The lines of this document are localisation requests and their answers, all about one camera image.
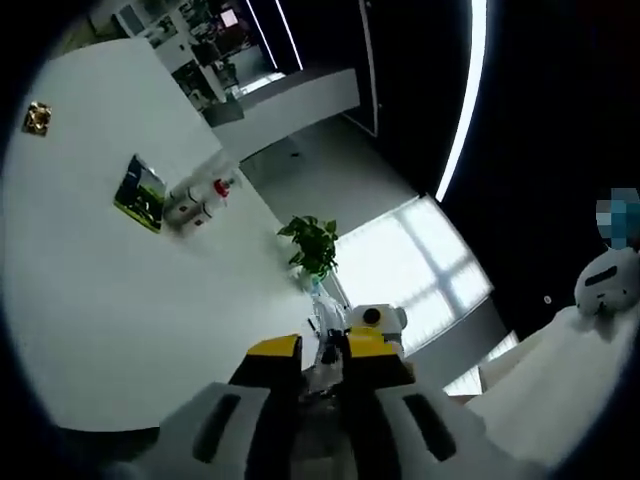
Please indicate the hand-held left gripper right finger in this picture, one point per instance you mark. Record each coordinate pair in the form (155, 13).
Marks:
(380, 410)

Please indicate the bright window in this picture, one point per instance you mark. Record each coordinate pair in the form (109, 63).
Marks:
(420, 270)

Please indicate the green printed packet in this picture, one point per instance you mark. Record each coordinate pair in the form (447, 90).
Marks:
(140, 197)

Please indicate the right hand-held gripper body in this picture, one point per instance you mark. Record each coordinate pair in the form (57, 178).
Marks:
(392, 322)

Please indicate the small far monitor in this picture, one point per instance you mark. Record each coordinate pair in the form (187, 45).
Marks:
(229, 17)

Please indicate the green potted plant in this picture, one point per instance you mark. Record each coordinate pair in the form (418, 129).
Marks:
(312, 245)

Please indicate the wide curved ceiling light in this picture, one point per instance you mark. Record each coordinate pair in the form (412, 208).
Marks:
(467, 100)

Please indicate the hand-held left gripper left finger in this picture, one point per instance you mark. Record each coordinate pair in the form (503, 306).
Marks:
(270, 410)

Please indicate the red collar skincare pump bottle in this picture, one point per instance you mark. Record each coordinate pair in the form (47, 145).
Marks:
(223, 189)

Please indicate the white worn device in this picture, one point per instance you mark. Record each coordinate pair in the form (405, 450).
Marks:
(607, 285)

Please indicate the long ceiling light strip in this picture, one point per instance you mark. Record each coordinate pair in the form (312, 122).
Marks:
(290, 37)
(262, 35)

